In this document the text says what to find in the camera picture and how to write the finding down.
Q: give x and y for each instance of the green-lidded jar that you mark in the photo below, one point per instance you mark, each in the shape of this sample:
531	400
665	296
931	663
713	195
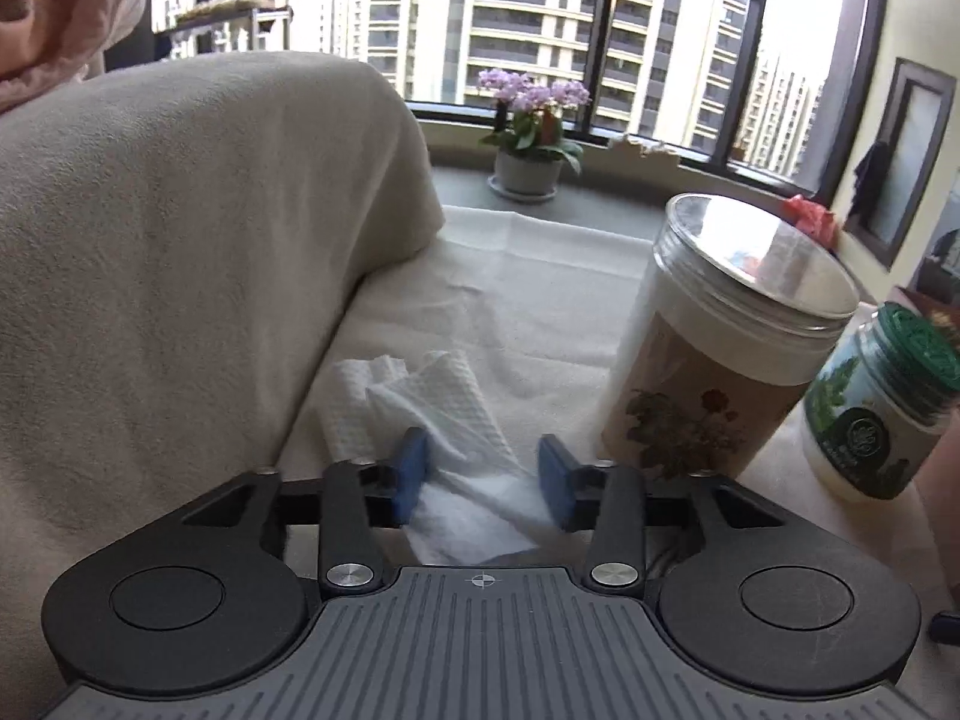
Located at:
862	420

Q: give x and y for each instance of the potted purple orchid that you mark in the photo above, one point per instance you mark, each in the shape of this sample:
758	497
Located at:
529	169

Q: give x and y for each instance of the white textured cloth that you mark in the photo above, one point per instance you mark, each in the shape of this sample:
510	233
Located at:
457	420

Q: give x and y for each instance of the pink-brown cardboard box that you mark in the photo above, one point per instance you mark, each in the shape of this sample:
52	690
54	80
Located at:
946	525

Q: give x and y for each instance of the pink cloth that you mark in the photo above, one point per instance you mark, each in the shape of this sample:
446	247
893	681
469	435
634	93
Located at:
60	7

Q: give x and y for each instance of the large clear jar beige label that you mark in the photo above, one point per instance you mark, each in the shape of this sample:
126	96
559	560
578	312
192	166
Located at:
712	360

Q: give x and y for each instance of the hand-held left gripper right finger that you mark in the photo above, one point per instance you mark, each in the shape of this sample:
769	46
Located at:
559	487

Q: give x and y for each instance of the dark hanging cloth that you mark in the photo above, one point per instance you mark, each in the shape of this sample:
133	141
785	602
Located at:
870	180

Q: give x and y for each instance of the orange-red plastic bag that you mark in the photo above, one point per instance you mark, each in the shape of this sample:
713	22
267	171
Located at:
814	217

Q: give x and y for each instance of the beige blanket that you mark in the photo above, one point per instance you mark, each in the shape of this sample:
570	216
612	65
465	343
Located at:
187	240

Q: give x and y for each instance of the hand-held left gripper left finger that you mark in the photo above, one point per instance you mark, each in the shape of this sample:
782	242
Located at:
411	465

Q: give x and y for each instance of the white table cover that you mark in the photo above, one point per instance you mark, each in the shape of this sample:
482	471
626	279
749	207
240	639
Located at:
525	292

